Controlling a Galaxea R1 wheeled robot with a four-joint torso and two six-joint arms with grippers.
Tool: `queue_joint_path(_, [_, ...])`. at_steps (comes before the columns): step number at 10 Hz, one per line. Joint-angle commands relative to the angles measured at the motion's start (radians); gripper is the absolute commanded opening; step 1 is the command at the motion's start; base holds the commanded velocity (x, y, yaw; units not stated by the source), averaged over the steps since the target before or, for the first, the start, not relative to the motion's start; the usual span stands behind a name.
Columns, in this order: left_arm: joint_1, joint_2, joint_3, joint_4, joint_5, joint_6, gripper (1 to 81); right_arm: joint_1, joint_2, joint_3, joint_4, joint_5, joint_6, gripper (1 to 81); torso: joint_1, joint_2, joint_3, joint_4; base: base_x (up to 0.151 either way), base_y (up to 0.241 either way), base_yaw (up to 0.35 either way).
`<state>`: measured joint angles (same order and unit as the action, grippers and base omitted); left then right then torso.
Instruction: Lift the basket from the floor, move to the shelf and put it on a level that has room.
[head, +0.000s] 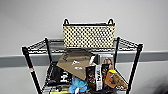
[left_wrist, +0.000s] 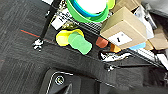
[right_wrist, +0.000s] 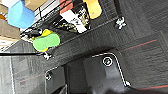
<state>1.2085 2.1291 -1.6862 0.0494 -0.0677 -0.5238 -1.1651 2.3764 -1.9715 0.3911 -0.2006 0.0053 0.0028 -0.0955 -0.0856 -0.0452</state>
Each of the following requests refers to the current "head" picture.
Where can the black bag white print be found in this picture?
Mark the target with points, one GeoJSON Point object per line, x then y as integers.
{"type": "Point", "coordinates": [58, 76]}

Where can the blue plush toy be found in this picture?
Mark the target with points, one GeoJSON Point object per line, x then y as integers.
{"type": "Point", "coordinates": [77, 86]}

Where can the pale woven basket dark spots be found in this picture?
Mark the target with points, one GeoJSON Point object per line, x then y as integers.
{"type": "Point", "coordinates": [88, 36]}

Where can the large tan cardboard box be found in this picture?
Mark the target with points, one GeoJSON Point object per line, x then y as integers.
{"type": "Point", "coordinates": [74, 63]}

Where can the tall black white printed boxes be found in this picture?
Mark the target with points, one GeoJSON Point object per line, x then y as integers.
{"type": "Point", "coordinates": [98, 75]}

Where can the orange brown plush toy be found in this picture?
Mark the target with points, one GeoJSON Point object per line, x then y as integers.
{"type": "Point", "coordinates": [115, 79]}

